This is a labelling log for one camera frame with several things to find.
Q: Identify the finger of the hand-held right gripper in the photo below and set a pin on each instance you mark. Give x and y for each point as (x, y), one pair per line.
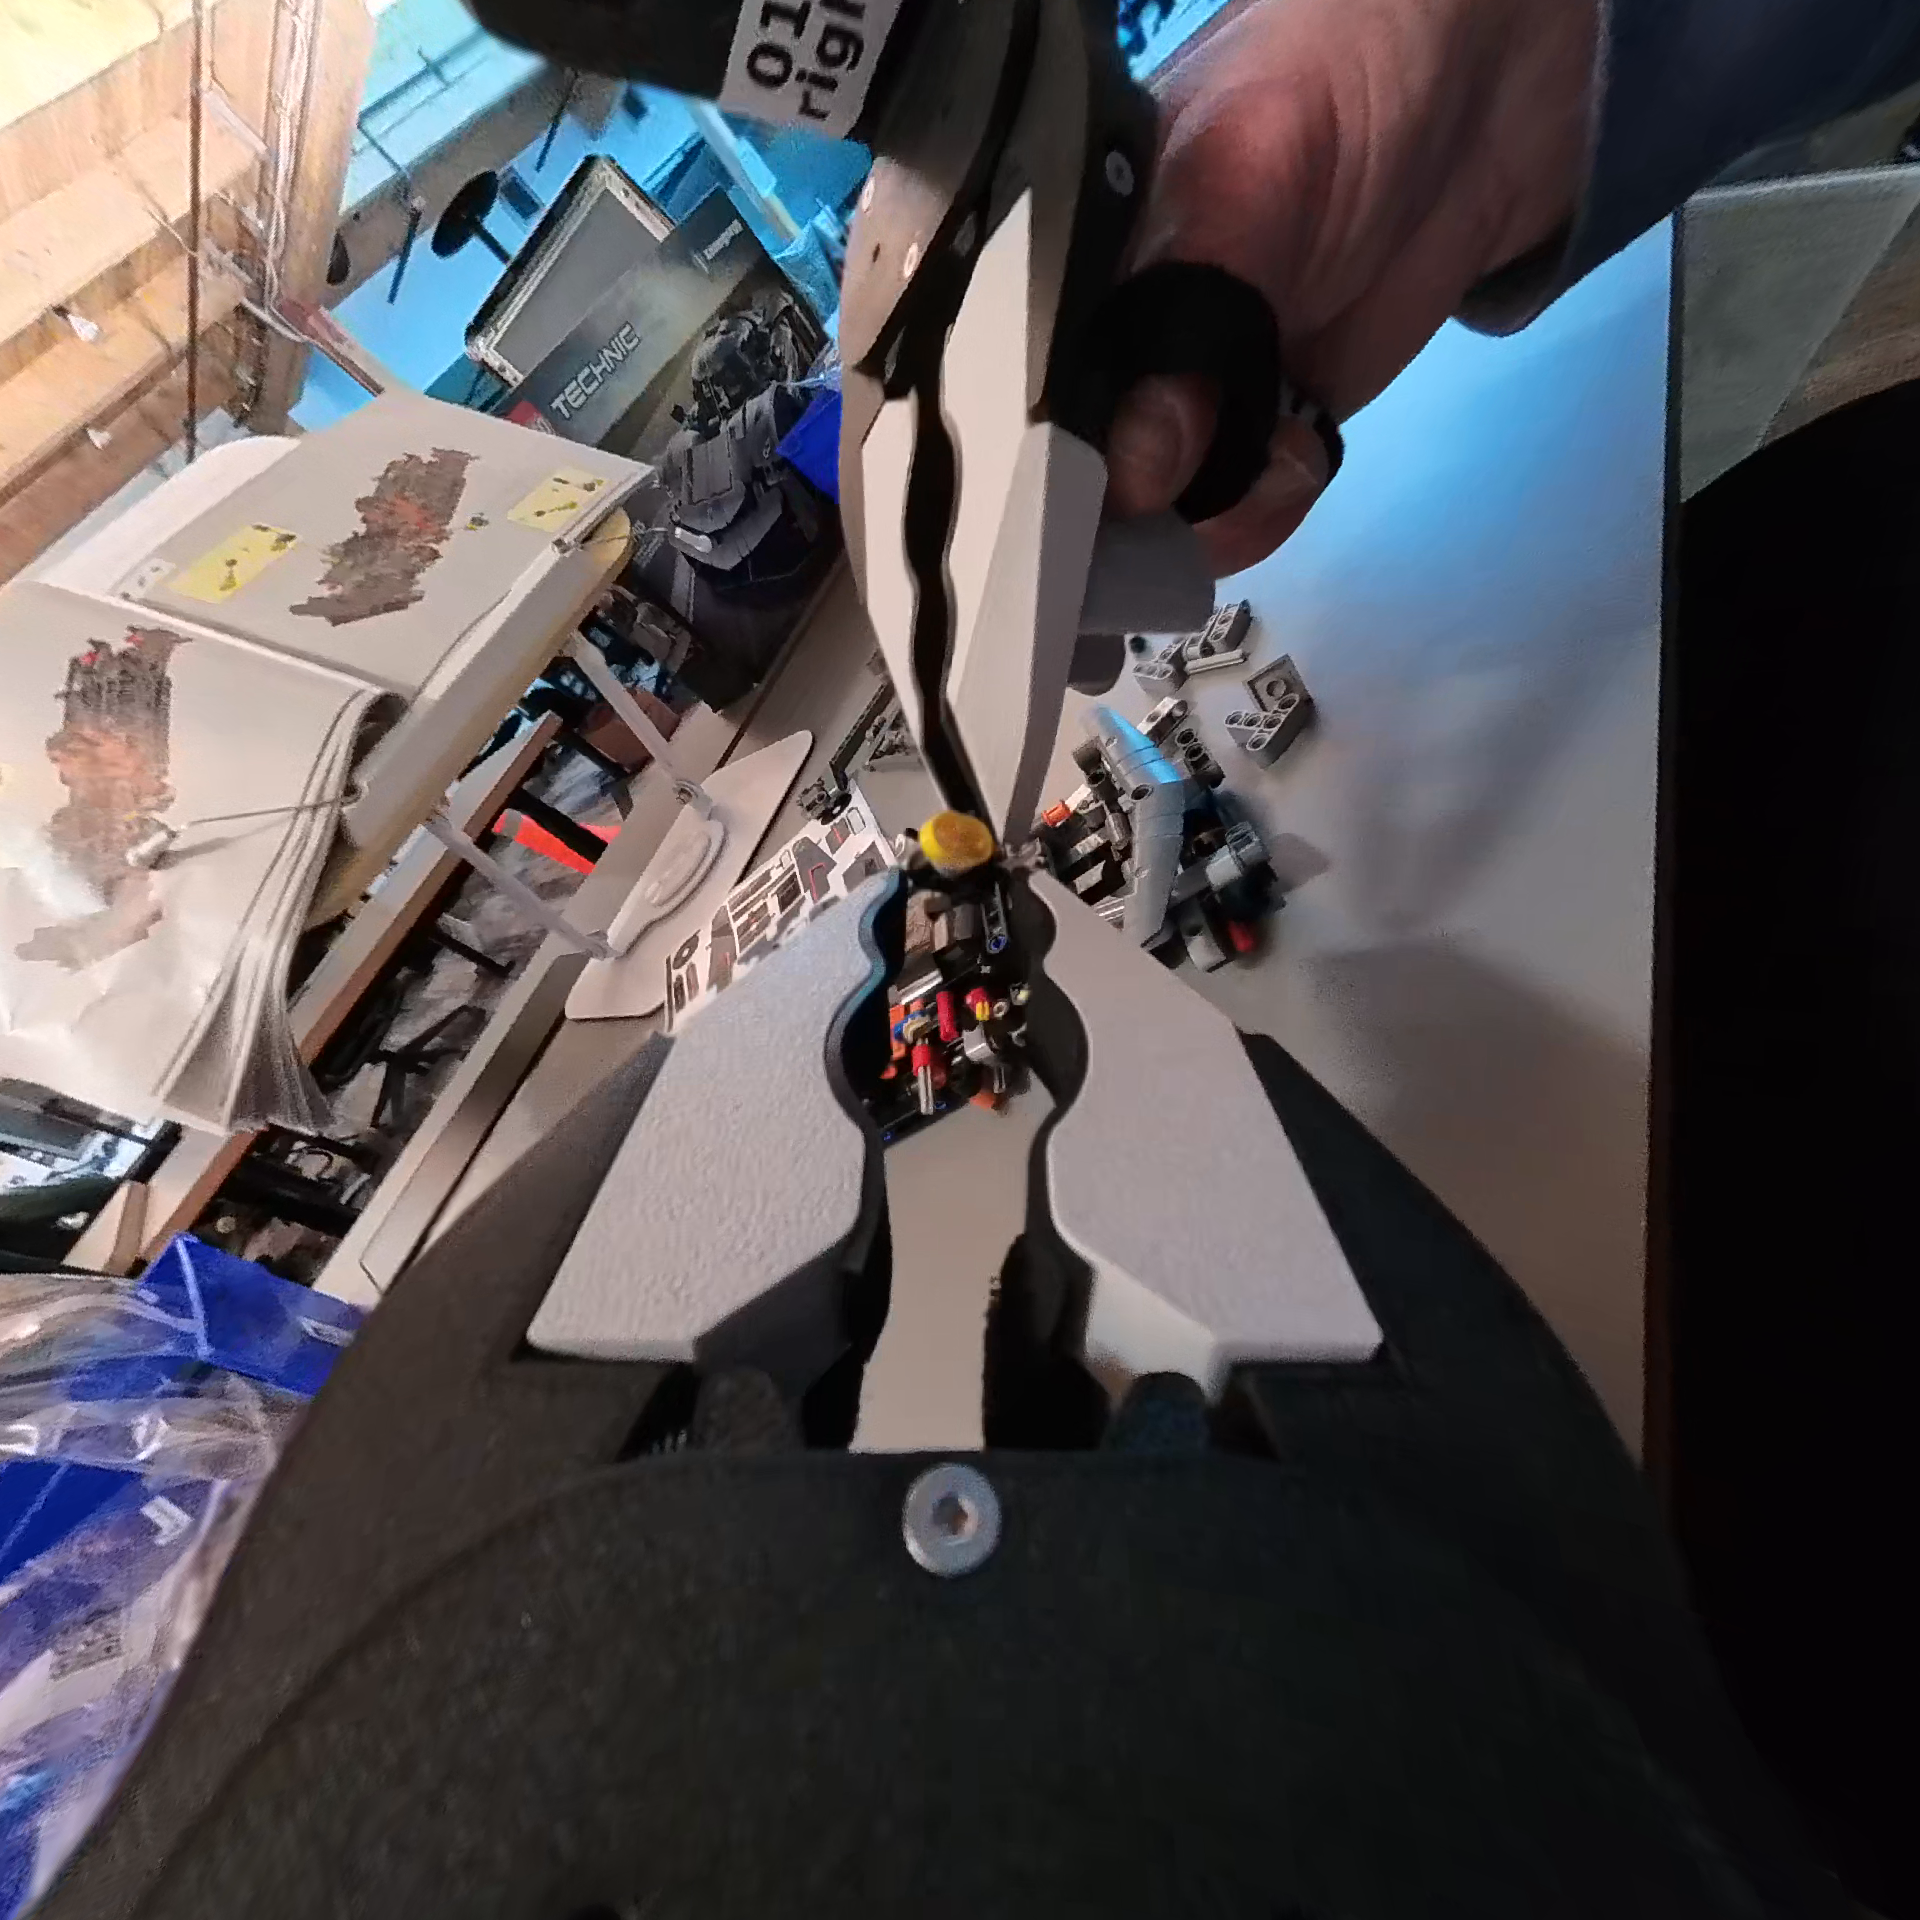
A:
(1021, 599)
(893, 540)

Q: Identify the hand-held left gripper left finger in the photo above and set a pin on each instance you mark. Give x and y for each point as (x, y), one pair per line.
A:
(704, 1184)

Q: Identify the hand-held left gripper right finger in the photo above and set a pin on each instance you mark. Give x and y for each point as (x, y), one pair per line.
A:
(1201, 1184)

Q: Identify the small black yellow lego assembly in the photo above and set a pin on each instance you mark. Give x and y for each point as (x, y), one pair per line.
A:
(957, 840)

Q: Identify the partly built lego car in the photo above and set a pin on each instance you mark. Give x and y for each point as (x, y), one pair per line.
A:
(1155, 840)

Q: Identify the person's right forearm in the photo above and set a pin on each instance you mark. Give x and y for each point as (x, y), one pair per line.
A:
(1725, 105)

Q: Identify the long dark lego beam with holes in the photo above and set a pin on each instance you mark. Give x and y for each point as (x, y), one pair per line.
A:
(878, 735)

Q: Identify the black lego set box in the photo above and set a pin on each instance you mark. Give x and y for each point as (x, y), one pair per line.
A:
(704, 452)

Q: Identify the light grey angled lego beam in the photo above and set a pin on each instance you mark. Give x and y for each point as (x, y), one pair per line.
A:
(1275, 714)

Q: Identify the lego sticker sheet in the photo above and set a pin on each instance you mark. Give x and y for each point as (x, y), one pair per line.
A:
(779, 901)

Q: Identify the Lego Technic box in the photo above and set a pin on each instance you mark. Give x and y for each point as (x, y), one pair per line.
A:
(569, 271)

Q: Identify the open lego instruction booklet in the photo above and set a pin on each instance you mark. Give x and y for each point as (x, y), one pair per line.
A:
(224, 676)

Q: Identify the person's right hand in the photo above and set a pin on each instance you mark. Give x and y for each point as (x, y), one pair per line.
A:
(1350, 181)

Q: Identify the red plastic object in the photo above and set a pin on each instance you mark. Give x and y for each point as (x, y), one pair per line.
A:
(539, 840)

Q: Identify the wooden book stand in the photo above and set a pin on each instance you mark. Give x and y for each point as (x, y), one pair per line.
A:
(495, 704)

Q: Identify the black floor lamp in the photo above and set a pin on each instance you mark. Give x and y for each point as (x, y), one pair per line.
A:
(469, 212)

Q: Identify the person's dark trouser legs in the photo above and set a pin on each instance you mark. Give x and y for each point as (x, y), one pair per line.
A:
(1799, 1049)

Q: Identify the blue white plastic bag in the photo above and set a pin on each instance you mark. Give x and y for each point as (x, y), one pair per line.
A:
(135, 1425)

